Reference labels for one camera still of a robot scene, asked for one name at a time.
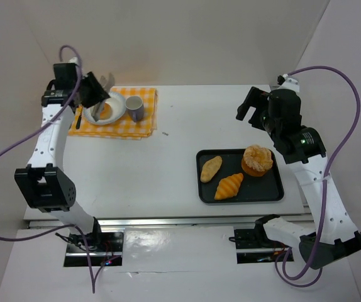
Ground metal tongs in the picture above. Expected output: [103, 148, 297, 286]
[91, 72, 115, 121]

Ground ring donut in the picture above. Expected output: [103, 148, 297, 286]
[99, 103, 112, 120]

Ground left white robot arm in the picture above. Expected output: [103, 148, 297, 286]
[14, 57, 109, 246]

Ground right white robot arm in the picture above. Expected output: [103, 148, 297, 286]
[236, 87, 361, 270]

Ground oblong bread roll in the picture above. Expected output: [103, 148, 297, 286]
[200, 156, 223, 183]

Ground sugared round pastry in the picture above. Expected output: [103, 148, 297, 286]
[241, 145, 274, 177]

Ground white paper plate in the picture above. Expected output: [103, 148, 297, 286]
[83, 92, 126, 125]

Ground black tray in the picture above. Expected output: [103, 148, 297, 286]
[196, 148, 284, 204]

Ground croissant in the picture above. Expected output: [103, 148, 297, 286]
[214, 173, 244, 201]

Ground yellow checkered cloth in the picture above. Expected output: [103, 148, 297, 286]
[68, 87, 158, 140]

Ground purple mug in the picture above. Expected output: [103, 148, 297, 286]
[125, 96, 145, 123]

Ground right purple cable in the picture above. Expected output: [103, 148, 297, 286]
[274, 65, 361, 287]

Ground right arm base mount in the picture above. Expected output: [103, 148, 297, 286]
[228, 229, 289, 264]

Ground aluminium rail front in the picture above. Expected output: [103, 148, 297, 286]
[28, 213, 313, 228]

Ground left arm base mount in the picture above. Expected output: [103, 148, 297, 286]
[62, 231, 124, 267]

